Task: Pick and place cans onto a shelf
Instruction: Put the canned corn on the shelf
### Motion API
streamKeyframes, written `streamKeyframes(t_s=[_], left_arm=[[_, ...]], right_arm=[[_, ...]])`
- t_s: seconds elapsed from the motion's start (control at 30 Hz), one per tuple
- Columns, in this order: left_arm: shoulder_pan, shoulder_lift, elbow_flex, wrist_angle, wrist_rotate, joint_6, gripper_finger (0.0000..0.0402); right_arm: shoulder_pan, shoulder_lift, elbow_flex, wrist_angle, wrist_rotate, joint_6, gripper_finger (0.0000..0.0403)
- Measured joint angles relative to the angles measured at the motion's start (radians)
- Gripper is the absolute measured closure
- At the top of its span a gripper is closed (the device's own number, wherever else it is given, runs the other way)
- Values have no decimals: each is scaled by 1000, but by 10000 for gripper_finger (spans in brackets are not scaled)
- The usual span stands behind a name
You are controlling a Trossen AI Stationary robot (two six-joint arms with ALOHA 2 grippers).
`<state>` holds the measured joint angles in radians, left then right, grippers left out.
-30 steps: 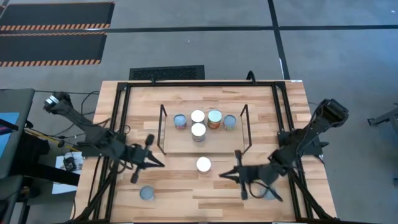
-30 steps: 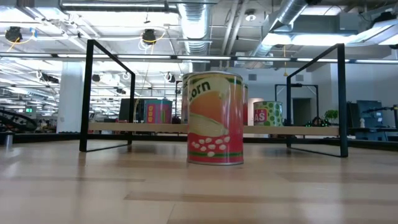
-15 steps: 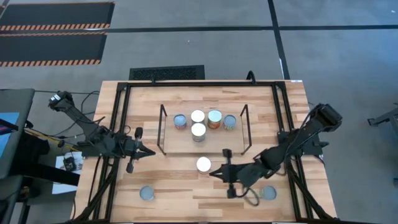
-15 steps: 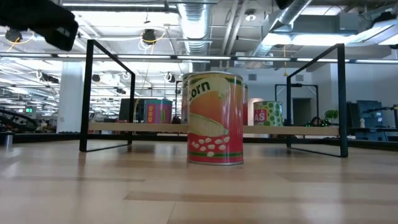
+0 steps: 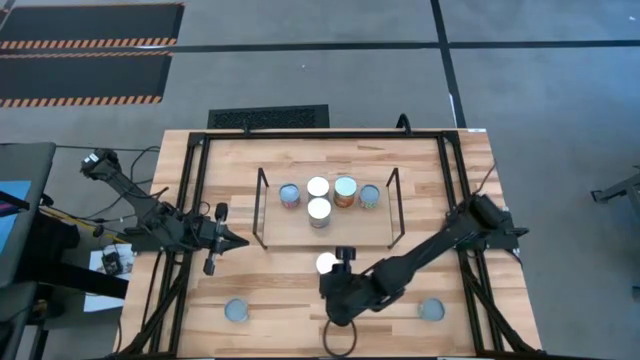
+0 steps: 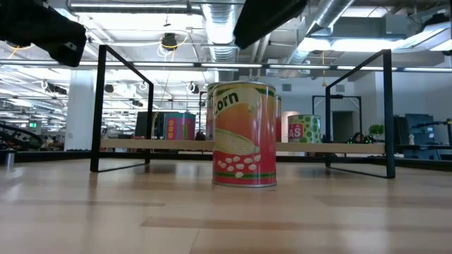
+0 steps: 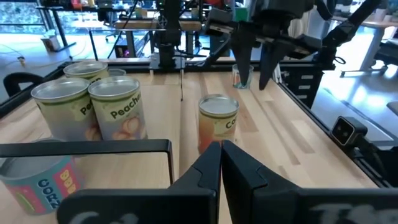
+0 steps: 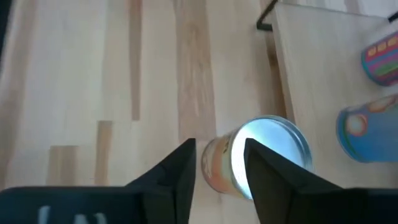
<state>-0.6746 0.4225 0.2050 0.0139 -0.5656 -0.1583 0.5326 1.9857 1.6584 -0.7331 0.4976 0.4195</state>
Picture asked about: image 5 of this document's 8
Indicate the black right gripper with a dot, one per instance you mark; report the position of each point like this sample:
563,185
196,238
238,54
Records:
345,295

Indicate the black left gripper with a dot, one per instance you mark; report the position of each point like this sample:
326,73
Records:
215,240

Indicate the silver-lidded food can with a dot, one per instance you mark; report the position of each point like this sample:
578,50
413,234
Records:
236,310
326,263
431,309
318,186

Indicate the small blue pink can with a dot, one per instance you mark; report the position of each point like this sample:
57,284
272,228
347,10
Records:
289,194

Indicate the corn can orange label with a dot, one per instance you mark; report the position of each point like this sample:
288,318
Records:
345,187
319,208

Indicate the small colourful can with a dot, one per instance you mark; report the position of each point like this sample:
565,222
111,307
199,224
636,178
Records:
369,194

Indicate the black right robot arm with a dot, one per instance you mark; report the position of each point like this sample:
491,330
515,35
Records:
435,245

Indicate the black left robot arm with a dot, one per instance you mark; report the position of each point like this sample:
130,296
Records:
125,185

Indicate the small black device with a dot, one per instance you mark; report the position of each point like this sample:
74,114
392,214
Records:
112,263

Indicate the black floor grille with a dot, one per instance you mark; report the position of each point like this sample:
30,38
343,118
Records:
270,117

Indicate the white paper sheet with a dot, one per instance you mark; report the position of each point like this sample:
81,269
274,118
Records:
100,300

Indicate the black stand base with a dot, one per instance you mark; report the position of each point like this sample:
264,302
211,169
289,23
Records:
75,280

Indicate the blue screen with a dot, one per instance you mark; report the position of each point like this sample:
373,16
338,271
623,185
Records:
12,225

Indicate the black floor mat orange stripes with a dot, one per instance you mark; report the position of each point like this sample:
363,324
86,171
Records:
90,22
80,75

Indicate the grey metal stand leg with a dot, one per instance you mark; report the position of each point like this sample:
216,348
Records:
620,190

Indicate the black aluminium table frame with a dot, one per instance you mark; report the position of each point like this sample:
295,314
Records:
325,135

